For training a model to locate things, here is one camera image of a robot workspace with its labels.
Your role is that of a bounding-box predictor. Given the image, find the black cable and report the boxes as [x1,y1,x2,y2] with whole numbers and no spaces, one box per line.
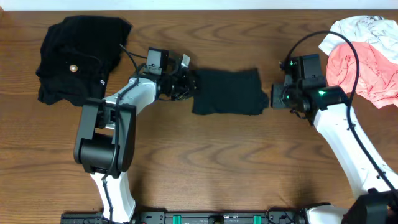
[101,44,149,223]
[279,30,398,195]

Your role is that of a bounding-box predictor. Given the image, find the black t-shirt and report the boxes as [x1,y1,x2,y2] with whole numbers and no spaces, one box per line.
[192,68,269,115]

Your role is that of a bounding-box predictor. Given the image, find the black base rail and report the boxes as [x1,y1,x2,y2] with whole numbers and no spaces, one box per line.
[60,203,333,224]

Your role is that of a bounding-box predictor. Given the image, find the right black cable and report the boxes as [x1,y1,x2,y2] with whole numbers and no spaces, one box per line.
[279,30,398,195]

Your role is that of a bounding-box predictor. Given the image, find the coral pink t-shirt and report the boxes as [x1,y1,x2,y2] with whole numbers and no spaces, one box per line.
[326,42,397,109]

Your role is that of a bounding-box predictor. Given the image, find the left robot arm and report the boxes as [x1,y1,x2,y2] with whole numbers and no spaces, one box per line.
[73,68,199,223]

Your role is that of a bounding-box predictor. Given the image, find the white printed t-shirt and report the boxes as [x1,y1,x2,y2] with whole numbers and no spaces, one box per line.
[330,16,397,64]

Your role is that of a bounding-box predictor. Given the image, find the folded black pants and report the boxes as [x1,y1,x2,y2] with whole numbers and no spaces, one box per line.
[36,15,132,106]

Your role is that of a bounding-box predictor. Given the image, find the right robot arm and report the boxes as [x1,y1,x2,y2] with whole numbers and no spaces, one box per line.
[271,77,397,223]

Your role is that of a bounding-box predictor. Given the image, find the left black cable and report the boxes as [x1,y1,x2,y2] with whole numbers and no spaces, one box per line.
[101,44,149,223]

